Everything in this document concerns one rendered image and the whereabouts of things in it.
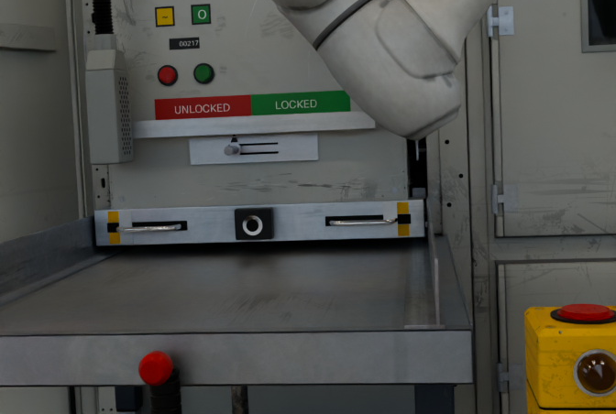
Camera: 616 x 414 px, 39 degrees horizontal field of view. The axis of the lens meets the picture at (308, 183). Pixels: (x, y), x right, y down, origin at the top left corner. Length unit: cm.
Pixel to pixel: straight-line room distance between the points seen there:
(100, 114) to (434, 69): 58
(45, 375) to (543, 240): 91
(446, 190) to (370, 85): 58
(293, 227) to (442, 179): 29
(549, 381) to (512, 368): 93
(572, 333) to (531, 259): 92
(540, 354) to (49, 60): 117
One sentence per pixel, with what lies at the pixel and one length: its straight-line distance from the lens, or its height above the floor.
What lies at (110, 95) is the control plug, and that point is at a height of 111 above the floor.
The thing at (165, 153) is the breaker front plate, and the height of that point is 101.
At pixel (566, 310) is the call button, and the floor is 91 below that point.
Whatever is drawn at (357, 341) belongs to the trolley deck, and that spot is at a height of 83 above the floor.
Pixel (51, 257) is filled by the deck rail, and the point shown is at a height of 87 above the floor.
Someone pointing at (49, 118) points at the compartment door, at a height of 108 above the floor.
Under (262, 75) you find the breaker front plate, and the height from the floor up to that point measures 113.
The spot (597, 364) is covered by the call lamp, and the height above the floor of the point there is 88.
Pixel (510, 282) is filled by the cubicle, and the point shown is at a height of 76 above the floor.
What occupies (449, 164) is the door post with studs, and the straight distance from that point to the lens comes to 152.
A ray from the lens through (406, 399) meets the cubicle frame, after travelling 159.
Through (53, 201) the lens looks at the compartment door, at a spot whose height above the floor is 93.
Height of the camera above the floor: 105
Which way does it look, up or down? 4 degrees down
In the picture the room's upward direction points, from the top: 2 degrees counter-clockwise
